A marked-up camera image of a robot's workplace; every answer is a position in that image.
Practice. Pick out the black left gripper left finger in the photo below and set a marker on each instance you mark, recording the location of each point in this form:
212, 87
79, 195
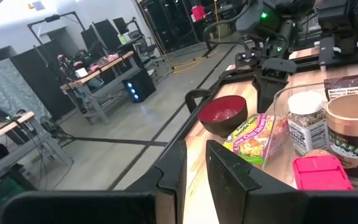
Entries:
135, 205

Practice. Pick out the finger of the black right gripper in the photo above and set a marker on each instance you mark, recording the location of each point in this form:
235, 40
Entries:
261, 93
279, 93

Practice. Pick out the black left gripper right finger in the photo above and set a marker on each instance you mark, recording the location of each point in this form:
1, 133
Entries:
259, 202

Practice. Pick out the white lid shaker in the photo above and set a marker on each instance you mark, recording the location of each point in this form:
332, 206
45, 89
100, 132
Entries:
306, 124

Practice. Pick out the red lid spice tin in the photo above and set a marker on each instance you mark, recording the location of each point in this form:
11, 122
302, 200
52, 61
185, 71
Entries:
320, 172

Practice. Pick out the tan lid brown label jar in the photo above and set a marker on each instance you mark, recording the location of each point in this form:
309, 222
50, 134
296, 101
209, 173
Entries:
353, 137

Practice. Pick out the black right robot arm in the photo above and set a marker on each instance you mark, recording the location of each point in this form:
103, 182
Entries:
278, 18

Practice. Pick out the dark brown food packet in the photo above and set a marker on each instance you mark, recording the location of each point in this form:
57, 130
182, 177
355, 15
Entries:
350, 85

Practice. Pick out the red black bowl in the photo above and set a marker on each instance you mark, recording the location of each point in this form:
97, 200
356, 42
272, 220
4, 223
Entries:
224, 115

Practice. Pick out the green lime chili ramen packet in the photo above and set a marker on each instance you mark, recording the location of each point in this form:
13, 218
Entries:
253, 138

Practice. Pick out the small clear plastic bin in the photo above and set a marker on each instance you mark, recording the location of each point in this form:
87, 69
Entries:
278, 146

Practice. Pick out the red bucket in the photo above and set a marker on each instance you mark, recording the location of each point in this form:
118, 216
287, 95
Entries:
198, 12

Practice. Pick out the black computer tower blue lights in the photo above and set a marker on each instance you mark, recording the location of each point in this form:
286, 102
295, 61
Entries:
138, 85

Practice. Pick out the gray office chair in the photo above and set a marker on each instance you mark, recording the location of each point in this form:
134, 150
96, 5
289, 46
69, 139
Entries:
145, 51

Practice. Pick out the wooden desk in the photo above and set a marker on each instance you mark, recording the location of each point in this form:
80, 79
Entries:
5, 127
95, 74

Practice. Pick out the black monitor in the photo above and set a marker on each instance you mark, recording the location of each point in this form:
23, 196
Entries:
106, 34
120, 25

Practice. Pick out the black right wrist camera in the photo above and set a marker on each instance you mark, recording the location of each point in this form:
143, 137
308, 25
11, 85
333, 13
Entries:
245, 57

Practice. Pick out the black clamp bracket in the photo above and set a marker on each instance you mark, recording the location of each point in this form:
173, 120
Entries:
194, 99

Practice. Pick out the black metal table frame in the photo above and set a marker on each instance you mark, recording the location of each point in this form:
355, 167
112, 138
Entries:
172, 130

